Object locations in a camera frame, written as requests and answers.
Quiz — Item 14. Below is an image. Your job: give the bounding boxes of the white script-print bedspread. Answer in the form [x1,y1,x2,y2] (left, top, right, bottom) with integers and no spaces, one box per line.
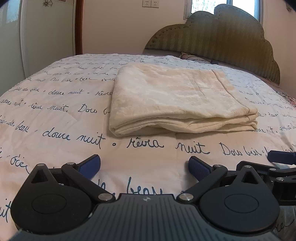
[1,54,295,240]

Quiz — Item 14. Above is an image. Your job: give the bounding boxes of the cream fleece pants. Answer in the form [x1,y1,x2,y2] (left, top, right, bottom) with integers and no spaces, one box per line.
[109,63,258,137]

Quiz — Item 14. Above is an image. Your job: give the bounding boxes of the white sliding wardrobe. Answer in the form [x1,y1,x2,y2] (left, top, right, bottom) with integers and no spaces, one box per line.
[1,1,84,93]

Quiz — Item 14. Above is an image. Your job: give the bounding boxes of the window with metal frame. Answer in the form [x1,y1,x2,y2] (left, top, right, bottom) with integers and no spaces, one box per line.
[184,0,265,24]

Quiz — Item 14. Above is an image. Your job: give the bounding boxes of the olive green padded headboard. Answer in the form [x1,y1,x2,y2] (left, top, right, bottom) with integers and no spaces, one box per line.
[145,4,280,84]

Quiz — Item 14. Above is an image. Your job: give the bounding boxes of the pink floral blanket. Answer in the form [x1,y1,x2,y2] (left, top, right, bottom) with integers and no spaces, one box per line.
[274,88,296,108]

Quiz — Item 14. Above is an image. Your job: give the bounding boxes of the striped pillow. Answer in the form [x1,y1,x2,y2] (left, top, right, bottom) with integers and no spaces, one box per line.
[180,52,209,61]

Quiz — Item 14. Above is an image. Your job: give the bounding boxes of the white wall socket plate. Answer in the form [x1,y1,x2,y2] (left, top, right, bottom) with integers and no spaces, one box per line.
[151,0,159,8]

